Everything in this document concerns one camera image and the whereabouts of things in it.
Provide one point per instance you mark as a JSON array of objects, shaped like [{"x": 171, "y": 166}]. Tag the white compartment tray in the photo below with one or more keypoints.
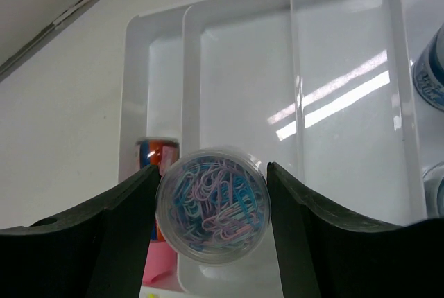
[{"x": 322, "y": 87}]

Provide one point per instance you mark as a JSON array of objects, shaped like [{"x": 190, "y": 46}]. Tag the blue round jar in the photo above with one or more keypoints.
[
  {"x": 427, "y": 71},
  {"x": 433, "y": 186}
]

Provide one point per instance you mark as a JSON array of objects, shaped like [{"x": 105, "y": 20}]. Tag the clear paperclip jar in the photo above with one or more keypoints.
[{"x": 213, "y": 205}]

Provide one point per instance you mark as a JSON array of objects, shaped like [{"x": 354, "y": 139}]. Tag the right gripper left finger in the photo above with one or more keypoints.
[{"x": 95, "y": 249}]

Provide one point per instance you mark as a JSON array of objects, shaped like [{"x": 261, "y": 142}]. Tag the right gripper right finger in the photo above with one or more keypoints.
[{"x": 326, "y": 250}]

